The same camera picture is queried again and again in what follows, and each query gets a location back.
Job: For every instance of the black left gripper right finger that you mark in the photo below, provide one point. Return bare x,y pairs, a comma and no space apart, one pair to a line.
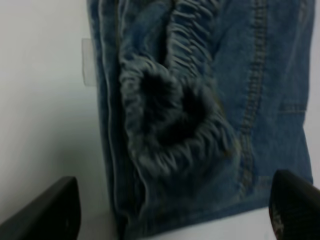
294,207

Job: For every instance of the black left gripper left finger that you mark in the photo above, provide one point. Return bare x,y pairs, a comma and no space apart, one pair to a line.
54,215

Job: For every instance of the blue children's denim shorts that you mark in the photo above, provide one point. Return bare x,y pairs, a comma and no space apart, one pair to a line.
200,103

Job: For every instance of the clear tape strip middle left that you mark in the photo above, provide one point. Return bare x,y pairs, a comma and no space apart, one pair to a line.
88,63

